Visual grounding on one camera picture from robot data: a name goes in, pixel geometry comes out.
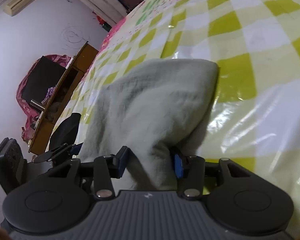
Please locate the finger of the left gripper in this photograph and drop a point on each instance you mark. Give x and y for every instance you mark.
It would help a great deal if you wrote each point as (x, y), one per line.
(59, 154)

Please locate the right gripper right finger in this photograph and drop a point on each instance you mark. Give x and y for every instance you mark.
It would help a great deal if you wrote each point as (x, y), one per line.
(189, 171)

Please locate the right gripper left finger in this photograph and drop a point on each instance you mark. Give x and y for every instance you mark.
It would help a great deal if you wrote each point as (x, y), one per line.
(105, 169)

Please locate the light green pants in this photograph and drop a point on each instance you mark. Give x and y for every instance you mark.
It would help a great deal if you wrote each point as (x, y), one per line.
(158, 104)

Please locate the pink plastic bag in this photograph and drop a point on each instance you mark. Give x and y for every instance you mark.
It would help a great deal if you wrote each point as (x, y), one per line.
(31, 113)

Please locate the metal cup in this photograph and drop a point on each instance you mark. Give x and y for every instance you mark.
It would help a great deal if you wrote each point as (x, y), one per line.
(37, 105)

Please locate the wooden side cabinet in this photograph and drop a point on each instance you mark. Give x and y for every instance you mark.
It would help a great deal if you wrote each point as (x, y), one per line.
(72, 76)

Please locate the red green toy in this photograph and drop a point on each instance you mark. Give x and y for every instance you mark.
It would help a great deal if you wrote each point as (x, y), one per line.
(104, 24)

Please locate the checkered yellow-green bed sheet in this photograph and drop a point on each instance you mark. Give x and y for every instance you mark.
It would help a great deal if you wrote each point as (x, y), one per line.
(256, 113)

